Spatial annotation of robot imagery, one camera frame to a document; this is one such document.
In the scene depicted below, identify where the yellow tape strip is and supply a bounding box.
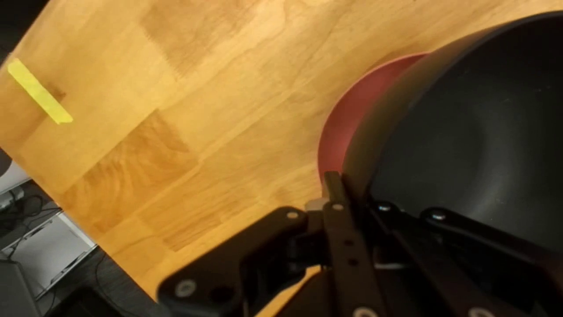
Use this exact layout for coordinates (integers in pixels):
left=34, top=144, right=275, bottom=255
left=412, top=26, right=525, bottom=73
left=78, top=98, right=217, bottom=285
left=8, top=58, right=75, bottom=124

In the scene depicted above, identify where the black bowl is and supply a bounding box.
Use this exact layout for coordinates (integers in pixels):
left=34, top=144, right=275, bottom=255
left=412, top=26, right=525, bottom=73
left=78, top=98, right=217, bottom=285
left=342, top=10, right=563, bottom=253

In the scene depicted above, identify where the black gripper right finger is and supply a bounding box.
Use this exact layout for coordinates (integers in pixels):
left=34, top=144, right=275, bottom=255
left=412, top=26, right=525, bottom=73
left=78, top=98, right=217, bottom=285
left=370, top=200, right=563, bottom=317

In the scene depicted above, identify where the orange bowl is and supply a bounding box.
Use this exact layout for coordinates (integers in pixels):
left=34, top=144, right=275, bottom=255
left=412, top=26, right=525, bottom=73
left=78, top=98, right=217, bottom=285
left=317, top=52, right=427, bottom=179

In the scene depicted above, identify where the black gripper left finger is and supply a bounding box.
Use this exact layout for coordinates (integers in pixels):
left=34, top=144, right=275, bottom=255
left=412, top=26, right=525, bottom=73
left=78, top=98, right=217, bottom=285
left=323, top=172, right=386, bottom=317

